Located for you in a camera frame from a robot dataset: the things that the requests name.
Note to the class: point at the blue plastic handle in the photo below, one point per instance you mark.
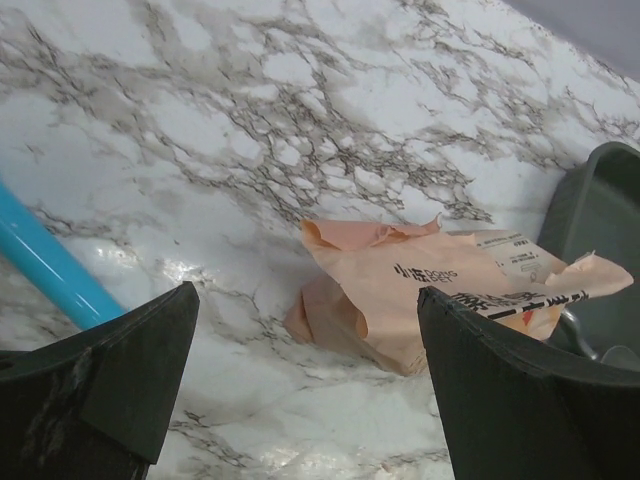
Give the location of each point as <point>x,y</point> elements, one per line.
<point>51,268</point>

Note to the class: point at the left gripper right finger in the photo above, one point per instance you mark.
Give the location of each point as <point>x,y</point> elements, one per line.
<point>513,407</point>

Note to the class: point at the silver metal scoop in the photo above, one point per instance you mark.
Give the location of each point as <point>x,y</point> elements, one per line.
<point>618,356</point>

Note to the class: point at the dark grey litter tray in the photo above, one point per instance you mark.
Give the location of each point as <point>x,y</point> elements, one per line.
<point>595,208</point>

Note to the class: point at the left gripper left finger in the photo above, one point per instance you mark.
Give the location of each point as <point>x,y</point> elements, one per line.
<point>97,405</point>

